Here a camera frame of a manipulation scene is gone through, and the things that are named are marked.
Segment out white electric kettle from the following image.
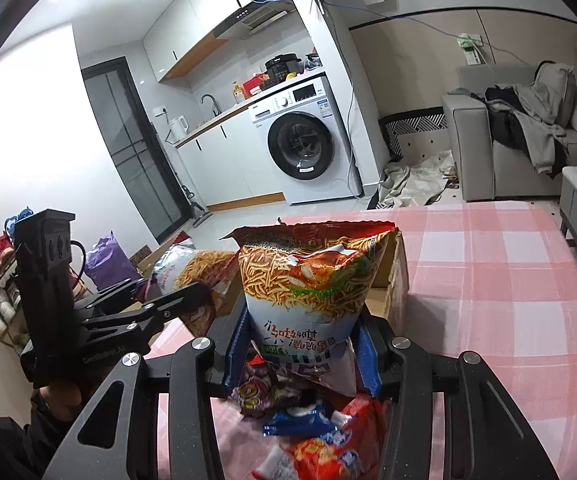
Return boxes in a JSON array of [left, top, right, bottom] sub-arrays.
[[167, 115, 189, 143]]

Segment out person's left hand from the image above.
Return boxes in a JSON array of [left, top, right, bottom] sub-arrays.
[[31, 382, 98, 422]]

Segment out clothes pile on sofa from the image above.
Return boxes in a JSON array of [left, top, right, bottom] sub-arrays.
[[475, 61, 576, 179]]

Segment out noodle snack bag in box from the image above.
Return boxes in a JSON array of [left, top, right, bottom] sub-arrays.
[[145, 238, 238, 336]]

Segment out range hood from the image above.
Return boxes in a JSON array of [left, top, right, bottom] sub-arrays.
[[212, 0, 296, 40]]

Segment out grey sofa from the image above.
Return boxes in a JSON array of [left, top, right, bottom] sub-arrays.
[[443, 61, 577, 202]]

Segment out large noodle snack bag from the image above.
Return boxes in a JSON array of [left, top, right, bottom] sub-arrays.
[[228, 221, 397, 396]]

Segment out kitchen faucet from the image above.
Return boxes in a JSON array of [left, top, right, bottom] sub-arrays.
[[200, 93, 221, 117]]

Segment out white upper cabinets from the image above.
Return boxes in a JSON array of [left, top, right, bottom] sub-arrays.
[[143, 0, 240, 82]]

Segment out shoe rack with shoes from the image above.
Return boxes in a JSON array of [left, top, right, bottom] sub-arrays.
[[0, 208, 34, 353]]

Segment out blue oreo snack pack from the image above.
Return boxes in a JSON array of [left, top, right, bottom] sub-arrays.
[[261, 401, 336, 438]]

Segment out brown cardboard box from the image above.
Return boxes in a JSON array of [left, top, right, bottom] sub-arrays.
[[136, 231, 409, 328]]

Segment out purple colourful snack pack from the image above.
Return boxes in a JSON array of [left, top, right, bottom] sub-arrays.
[[231, 356, 317, 418]]

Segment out white power strip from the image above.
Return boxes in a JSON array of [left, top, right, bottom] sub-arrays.
[[456, 32, 486, 66]]

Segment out pink plaid tablecloth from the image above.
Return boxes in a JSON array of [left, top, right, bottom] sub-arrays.
[[145, 199, 577, 480]]

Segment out purple plastic bag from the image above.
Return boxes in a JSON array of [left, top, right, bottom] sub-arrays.
[[84, 232, 140, 290]]

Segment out white washing machine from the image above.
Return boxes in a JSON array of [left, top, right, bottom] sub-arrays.
[[249, 74, 363, 205]]

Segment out white kitchen base cabinets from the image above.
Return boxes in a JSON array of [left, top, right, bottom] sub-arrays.
[[178, 110, 285, 210]]

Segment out dark glass door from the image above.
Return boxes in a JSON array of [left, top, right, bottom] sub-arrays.
[[82, 58, 191, 243]]

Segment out red oreo snack bag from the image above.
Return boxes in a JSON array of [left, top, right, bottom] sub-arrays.
[[252, 396, 389, 479]]

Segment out black rice cooker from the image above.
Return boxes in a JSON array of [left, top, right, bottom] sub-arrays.
[[264, 53, 302, 84]]

